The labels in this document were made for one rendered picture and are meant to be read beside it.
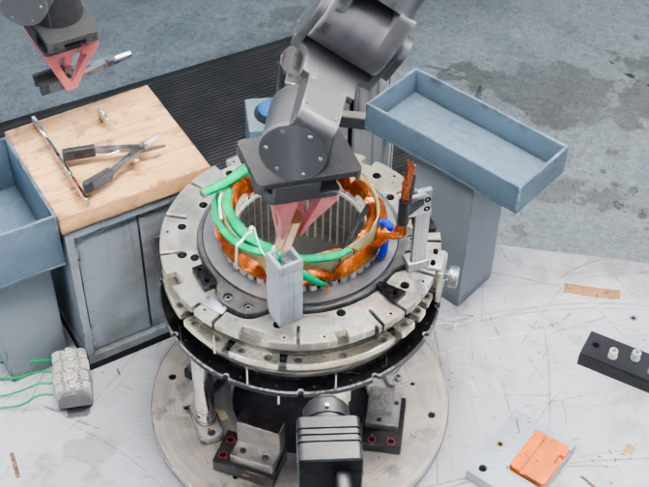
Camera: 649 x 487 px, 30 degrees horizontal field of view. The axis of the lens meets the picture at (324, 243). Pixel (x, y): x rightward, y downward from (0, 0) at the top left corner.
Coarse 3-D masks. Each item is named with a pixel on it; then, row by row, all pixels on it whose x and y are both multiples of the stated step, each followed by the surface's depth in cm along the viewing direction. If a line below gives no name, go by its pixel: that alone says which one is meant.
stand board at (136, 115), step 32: (128, 96) 160; (32, 128) 155; (64, 128) 155; (96, 128) 156; (128, 128) 156; (160, 128) 156; (32, 160) 151; (96, 160) 151; (160, 160) 151; (192, 160) 151; (64, 192) 147; (96, 192) 147; (128, 192) 147; (160, 192) 149; (64, 224) 144
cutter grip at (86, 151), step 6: (90, 144) 149; (66, 150) 148; (72, 150) 148; (78, 150) 148; (84, 150) 148; (90, 150) 148; (66, 156) 148; (72, 156) 148; (78, 156) 149; (84, 156) 149; (90, 156) 149
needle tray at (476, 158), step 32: (384, 96) 162; (416, 96) 168; (448, 96) 164; (384, 128) 160; (416, 128) 163; (448, 128) 163; (480, 128) 163; (512, 128) 159; (416, 160) 162; (448, 160) 155; (480, 160) 158; (512, 160) 158; (544, 160) 158; (448, 192) 161; (480, 192) 154; (512, 192) 150; (448, 224) 164; (480, 224) 164; (448, 256) 168; (480, 256) 170; (448, 288) 172
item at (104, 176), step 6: (108, 168) 146; (96, 174) 145; (102, 174) 145; (108, 174) 145; (90, 180) 144; (96, 180) 144; (102, 180) 145; (108, 180) 146; (84, 186) 144; (90, 186) 144; (96, 186) 145
